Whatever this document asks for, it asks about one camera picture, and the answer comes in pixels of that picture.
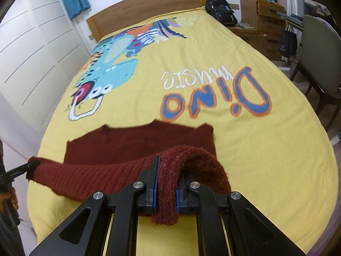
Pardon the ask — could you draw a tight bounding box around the dark red knit sweater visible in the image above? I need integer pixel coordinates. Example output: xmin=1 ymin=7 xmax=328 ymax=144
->
xmin=27 ymin=120 xmax=231 ymax=225

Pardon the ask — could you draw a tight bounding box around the left hand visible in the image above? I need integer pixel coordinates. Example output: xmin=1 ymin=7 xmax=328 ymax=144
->
xmin=0 ymin=187 xmax=19 ymax=213

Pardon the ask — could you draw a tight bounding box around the white wardrobe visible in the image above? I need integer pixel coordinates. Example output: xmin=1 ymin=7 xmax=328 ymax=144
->
xmin=0 ymin=0 xmax=91 ymax=150

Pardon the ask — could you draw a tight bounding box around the yellow dino print bedspread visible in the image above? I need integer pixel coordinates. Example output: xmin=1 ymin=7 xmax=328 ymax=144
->
xmin=38 ymin=9 xmax=339 ymax=252

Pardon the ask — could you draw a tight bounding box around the dark blue hanging bag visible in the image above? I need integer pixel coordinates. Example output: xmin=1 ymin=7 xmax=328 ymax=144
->
xmin=279 ymin=25 xmax=298 ymax=58

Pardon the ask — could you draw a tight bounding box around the grey green chair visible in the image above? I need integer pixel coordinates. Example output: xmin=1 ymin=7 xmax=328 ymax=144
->
xmin=290 ymin=15 xmax=340 ymax=131

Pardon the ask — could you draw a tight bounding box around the wooden drawer cabinet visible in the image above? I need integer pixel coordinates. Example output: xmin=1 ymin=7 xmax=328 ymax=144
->
xmin=229 ymin=0 xmax=286 ymax=61

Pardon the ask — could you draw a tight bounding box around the black backpack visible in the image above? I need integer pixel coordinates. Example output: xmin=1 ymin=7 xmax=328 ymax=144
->
xmin=205 ymin=0 xmax=238 ymax=27

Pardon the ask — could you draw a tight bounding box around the wooden bed headboard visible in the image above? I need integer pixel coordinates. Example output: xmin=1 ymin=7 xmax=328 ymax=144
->
xmin=86 ymin=0 xmax=206 ymax=42

